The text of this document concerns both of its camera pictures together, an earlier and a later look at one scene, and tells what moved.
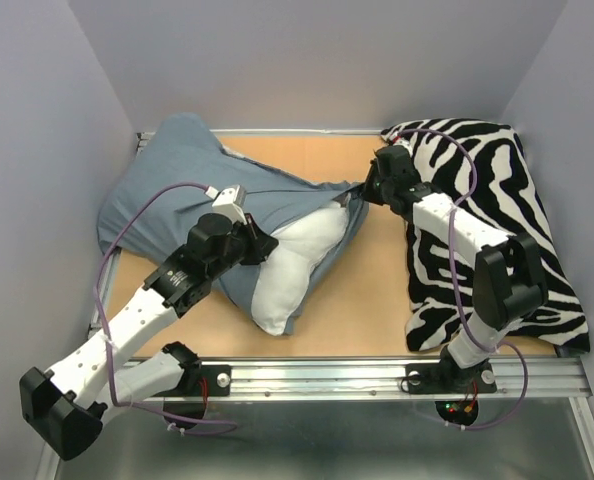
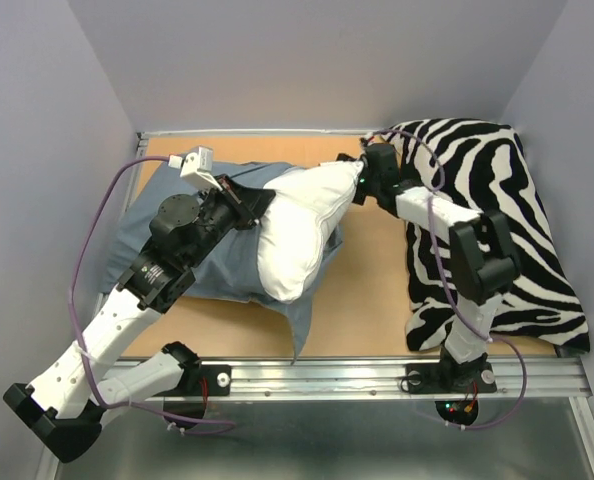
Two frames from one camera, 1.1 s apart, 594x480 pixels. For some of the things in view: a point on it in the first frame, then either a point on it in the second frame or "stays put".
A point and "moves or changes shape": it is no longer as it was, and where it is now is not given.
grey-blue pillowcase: [147, 198] moves or changes shape
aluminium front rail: [553, 379] stays put
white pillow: [281, 279] moves or changes shape
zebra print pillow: [482, 166] stays put
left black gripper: [260, 242] → [248, 204]
